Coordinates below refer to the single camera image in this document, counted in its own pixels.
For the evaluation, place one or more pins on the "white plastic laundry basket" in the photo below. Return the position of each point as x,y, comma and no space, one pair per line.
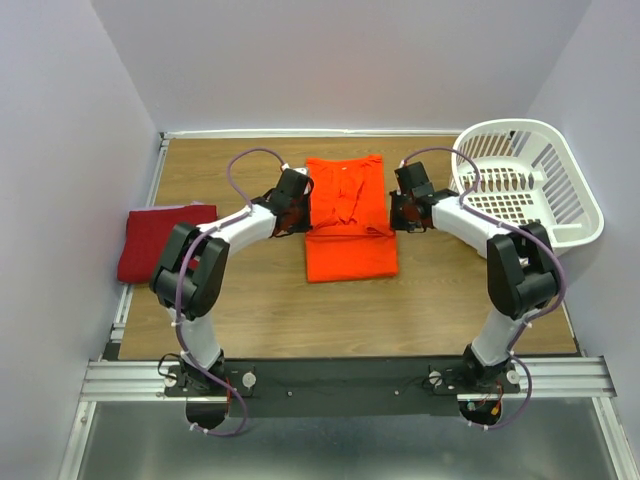
521,171

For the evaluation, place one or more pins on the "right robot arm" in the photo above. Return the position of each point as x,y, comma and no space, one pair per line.
523,274

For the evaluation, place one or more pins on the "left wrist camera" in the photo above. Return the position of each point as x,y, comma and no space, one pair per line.
302,170

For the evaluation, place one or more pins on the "orange t-shirt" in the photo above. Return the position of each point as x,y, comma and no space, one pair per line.
351,238

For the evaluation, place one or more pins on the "folded dark red t-shirt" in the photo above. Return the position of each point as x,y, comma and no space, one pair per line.
146,234

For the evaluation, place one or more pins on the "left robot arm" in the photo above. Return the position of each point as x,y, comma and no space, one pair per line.
188,278

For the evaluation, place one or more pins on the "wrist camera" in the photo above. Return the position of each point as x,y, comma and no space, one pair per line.
404,178
302,170

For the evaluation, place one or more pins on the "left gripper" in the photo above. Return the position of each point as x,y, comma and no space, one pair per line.
304,225

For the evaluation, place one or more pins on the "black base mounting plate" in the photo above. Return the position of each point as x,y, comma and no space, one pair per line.
337,387

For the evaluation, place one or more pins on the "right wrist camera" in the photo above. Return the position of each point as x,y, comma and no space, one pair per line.
404,178

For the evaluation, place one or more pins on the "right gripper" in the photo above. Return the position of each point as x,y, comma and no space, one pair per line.
396,222

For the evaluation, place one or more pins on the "aluminium frame rail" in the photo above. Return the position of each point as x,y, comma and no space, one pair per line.
552,377

